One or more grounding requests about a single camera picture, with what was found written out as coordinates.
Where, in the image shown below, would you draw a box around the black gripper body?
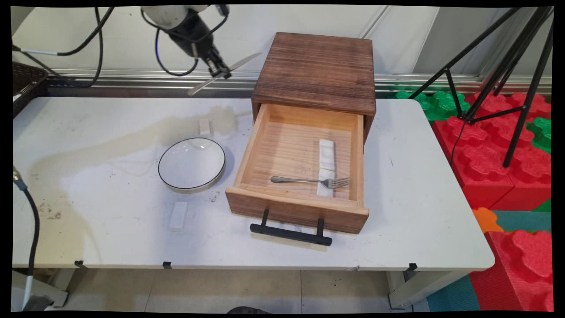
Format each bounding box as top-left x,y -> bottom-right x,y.
167,12 -> 222,63

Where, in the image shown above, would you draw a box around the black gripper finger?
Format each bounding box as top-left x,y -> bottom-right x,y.
207,54 -> 224,78
215,46 -> 233,80

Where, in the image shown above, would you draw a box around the silver table knife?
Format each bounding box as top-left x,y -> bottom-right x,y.
188,52 -> 262,96

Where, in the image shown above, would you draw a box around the silver fork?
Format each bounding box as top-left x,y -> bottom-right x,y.
270,176 -> 350,189

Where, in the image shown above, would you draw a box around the dark wooden cabinet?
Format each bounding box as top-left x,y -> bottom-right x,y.
251,32 -> 377,142

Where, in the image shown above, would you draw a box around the white plate black rim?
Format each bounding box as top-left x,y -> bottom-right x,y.
158,137 -> 226,193

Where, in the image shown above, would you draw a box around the white cutlery rest block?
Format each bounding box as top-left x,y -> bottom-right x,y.
319,139 -> 335,172
316,168 -> 335,197
169,202 -> 189,231

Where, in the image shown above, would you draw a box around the light wooden drawer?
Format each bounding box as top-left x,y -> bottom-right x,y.
225,104 -> 369,235

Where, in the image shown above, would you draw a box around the large red foam block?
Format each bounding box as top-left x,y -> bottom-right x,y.
432,92 -> 552,211

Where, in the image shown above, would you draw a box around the white table leg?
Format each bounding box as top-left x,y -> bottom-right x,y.
386,270 -> 468,310
12,269 -> 75,310

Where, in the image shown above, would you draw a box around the black tripod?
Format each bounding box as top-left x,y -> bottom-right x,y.
408,7 -> 554,168

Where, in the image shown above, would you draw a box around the orange foam piece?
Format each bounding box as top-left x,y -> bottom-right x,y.
472,207 -> 504,234

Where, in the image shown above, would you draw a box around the small green foam block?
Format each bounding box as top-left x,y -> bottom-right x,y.
526,117 -> 552,154

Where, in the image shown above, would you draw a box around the teal foam block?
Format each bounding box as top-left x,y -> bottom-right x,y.
426,275 -> 481,312

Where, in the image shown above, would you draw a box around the teal foam mat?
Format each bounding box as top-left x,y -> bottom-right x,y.
492,210 -> 552,233

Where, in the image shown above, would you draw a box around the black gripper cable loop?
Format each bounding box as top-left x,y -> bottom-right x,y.
141,7 -> 230,77

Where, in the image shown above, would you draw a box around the thin black cable white sleeve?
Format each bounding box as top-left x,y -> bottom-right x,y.
12,7 -> 115,89

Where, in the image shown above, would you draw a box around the aluminium wall rail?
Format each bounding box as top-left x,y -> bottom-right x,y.
44,68 -> 552,98

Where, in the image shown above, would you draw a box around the black drawer handle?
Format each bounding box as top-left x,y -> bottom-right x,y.
250,208 -> 332,246

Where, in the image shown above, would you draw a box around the thick black cable metal connector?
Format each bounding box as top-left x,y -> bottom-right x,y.
13,167 -> 41,310

